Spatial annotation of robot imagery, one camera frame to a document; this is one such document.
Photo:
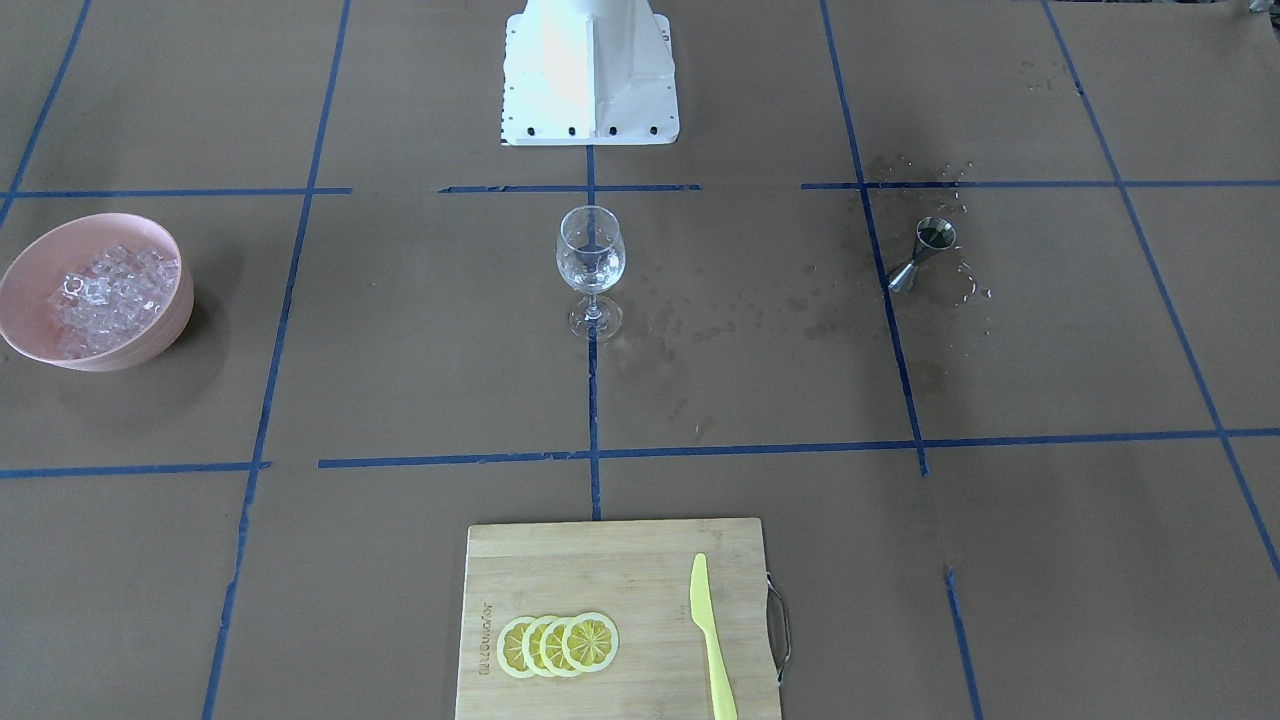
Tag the steel double jigger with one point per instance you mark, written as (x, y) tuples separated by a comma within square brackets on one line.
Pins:
[(933, 235)]

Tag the lemon slice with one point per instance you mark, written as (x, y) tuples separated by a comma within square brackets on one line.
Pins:
[(531, 645), (511, 655), (551, 648), (590, 642)]

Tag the yellow plastic knife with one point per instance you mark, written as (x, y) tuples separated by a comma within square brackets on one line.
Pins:
[(702, 614)]

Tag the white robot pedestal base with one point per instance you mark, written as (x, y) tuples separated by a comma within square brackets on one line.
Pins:
[(589, 73)]

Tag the clear wine glass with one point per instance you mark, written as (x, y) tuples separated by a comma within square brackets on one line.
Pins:
[(591, 259)]

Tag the bamboo cutting board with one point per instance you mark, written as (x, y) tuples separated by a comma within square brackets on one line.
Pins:
[(637, 573)]

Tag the pile of clear ice cubes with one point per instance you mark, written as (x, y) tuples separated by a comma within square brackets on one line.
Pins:
[(112, 300)]

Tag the pink plastic bowl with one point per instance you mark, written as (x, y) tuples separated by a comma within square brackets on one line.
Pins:
[(30, 280)]

